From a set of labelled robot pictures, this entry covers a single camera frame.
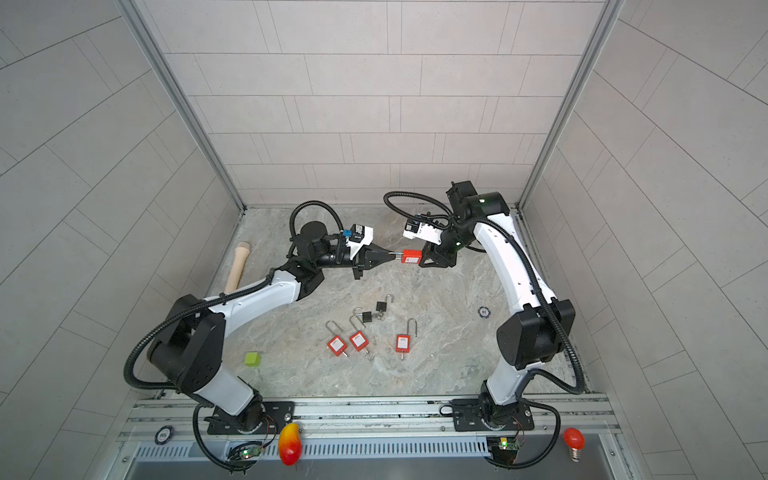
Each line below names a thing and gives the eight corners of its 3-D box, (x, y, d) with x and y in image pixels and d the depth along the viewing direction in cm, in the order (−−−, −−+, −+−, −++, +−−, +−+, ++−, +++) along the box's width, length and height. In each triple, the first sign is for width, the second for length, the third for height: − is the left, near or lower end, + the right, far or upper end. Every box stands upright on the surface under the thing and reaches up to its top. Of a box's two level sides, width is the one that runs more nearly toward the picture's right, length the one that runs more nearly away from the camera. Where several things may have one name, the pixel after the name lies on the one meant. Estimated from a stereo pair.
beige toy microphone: (224, 293, 94) (218, 287, 91) (243, 248, 106) (238, 241, 102) (236, 294, 94) (230, 287, 91) (253, 249, 106) (248, 241, 102)
